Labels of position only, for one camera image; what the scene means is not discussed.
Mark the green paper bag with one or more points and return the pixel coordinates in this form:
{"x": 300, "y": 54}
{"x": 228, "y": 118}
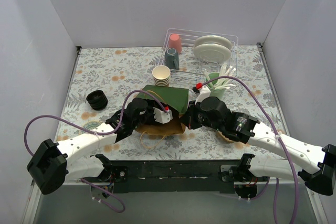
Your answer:
{"x": 176, "y": 99}

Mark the pink cup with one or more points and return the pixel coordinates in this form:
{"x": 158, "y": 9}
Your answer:
{"x": 175, "y": 42}

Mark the patterned small bowl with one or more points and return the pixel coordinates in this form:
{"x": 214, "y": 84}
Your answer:
{"x": 91, "y": 125}

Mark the green utensil holder cup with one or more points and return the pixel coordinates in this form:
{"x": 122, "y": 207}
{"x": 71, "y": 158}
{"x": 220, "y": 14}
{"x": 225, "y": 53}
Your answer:
{"x": 214, "y": 93}

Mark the rear white plate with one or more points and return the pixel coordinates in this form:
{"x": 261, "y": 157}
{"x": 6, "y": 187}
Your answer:
{"x": 214, "y": 39}

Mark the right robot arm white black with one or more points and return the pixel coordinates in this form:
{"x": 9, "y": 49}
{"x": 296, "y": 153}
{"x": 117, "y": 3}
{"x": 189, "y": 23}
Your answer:
{"x": 312, "y": 165}

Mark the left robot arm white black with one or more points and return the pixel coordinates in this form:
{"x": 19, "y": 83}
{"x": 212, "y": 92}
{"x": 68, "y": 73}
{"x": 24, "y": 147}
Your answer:
{"x": 53, "y": 163}

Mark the dark teal mug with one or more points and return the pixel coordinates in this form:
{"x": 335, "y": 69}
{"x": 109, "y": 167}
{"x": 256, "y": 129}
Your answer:
{"x": 171, "y": 58}

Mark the white plate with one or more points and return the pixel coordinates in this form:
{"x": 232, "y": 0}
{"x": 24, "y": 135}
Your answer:
{"x": 214, "y": 39}
{"x": 212, "y": 53}

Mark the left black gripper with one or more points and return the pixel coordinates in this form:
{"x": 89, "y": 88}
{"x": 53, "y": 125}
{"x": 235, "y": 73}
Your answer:
{"x": 150, "y": 112}

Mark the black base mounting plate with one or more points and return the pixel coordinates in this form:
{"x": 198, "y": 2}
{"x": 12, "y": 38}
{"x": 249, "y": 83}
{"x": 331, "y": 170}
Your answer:
{"x": 177, "y": 175}

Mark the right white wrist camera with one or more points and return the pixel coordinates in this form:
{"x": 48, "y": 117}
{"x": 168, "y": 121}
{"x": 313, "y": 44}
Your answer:
{"x": 202, "y": 92}

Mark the floral table mat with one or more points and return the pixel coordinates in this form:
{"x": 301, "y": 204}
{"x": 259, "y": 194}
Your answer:
{"x": 119, "y": 71}

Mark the stack of black lids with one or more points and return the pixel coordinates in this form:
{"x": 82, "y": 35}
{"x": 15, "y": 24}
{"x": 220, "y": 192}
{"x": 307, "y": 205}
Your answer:
{"x": 97, "y": 100}

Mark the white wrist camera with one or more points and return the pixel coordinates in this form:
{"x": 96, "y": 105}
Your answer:
{"x": 202, "y": 92}
{"x": 163, "y": 117}

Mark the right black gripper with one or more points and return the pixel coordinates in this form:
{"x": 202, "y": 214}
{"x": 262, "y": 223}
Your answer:
{"x": 190, "y": 117}

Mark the front white plate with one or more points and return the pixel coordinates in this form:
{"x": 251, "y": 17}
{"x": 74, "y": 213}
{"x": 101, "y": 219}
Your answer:
{"x": 212, "y": 53}

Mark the white wire dish rack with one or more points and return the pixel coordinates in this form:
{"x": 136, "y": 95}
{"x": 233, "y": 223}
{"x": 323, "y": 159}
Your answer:
{"x": 190, "y": 67}

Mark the stack of brown paper cups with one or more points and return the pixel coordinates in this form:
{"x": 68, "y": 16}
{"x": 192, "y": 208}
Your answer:
{"x": 161, "y": 75}

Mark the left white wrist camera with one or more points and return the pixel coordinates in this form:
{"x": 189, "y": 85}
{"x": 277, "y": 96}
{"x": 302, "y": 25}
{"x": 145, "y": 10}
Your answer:
{"x": 163, "y": 117}

